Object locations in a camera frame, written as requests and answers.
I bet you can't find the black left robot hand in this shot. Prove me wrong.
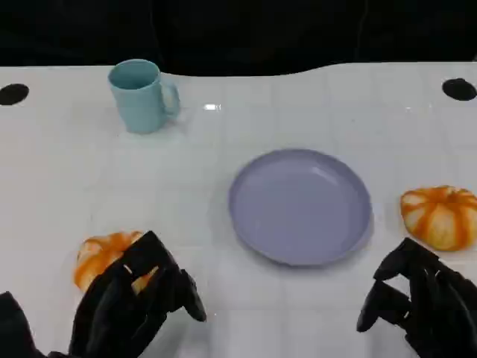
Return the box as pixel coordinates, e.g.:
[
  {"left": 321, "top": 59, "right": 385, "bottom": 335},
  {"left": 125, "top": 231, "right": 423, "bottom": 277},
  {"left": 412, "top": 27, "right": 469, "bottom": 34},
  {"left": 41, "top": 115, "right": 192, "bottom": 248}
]
[{"left": 69, "top": 230, "right": 207, "bottom": 358}]

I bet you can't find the orange and white toy bread roll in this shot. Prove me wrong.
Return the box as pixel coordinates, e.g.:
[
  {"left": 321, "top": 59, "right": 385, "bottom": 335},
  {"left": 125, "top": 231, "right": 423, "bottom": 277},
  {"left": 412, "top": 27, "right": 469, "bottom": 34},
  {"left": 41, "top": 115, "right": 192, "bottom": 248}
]
[
  {"left": 400, "top": 185, "right": 477, "bottom": 251},
  {"left": 73, "top": 230, "right": 159, "bottom": 294}
]

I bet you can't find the lilac plate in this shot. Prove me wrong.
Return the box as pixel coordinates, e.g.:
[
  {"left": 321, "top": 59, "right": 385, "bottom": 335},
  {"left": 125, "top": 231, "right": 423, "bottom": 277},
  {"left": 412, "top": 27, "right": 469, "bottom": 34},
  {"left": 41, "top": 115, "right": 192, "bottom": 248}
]
[{"left": 227, "top": 148, "right": 373, "bottom": 268}]

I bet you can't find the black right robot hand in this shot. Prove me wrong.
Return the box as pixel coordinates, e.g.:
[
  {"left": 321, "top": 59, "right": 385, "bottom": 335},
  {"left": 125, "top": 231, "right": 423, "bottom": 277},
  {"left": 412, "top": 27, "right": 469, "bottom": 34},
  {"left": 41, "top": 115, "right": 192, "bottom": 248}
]
[{"left": 356, "top": 237, "right": 477, "bottom": 358}]

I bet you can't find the black round table grommet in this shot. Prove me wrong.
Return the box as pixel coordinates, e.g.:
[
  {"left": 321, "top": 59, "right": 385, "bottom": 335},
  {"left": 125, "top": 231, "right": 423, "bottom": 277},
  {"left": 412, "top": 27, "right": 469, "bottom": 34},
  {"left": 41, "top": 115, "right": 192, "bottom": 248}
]
[
  {"left": 441, "top": 78, "right": 477, "bottom": 101},
  {"left": 0, "top": 83, "right": 30, "bottom": 106}
]

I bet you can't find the pale green mug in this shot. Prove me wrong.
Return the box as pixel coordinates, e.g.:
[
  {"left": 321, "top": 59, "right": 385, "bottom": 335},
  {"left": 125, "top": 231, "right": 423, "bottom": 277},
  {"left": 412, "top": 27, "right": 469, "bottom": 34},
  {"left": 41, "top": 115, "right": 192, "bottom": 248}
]
[{"left": 107, "top": 58, "right": 182, "bottom": 135}]

